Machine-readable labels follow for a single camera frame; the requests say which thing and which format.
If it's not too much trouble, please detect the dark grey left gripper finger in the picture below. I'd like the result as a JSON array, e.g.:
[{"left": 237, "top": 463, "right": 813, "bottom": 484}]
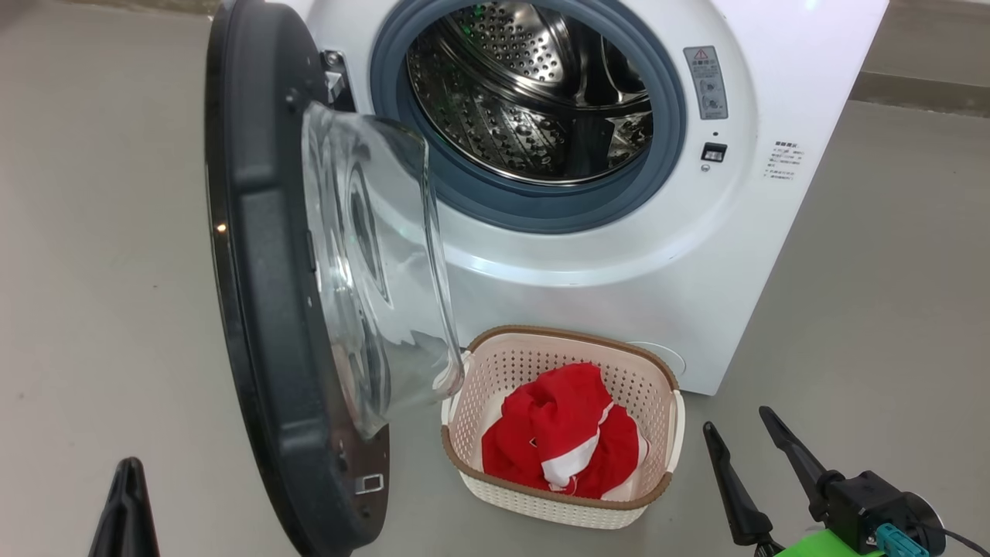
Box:
[{"left": 87, "top": 456, "right": 161, "bottom": 557}]

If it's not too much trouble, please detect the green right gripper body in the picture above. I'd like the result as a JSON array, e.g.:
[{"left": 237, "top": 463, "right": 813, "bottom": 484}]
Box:
[{"left": 754, "top": 528, "right": 886, "bottom": 557}]

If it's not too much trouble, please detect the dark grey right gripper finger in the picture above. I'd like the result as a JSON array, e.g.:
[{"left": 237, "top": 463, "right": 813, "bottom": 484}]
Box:
[
  {"left": 702, "top": 421, "right": 777, "bottom": 547},
  {"left": 759, "top": 406, "right": 844, "bottom": 523}
]

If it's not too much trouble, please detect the red and white garment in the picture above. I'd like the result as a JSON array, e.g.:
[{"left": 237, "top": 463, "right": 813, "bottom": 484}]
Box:
[{"left": 481, "top": 362, "right": 650, "bottom": 500}]

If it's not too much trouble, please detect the dark round washing machine door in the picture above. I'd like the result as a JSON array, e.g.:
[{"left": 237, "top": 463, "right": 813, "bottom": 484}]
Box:
[{"left": 203, "top": 0, "right": 466, "bottom": 557}]

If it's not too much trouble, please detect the white front-load washing machine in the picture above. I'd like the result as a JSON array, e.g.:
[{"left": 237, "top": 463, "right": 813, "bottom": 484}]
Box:
[{"left": 275, "top": 0, "right": 890, "bottom": 397}]

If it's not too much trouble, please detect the cream perforated laundry basket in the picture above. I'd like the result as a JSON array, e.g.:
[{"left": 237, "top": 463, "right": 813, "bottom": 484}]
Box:
[{"left": 441, "top": 325, "right": 686, "bottom": 531}]

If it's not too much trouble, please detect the grey warning sticker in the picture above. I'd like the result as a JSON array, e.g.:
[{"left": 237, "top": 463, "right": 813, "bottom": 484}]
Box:
[{"left": 684, "top": 46, "right": 729, "bottom": 121}]

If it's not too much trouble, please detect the teal right camera connector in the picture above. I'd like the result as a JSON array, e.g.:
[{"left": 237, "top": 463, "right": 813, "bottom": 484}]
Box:
[{"left": 876, "top": 523, "right": 929, "bottom": 557}]

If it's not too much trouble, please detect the thin black right gripper cable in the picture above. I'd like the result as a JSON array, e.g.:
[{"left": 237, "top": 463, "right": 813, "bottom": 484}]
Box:
[{"left": 940, "top": 526, "right": 990, "bottom": 557}]

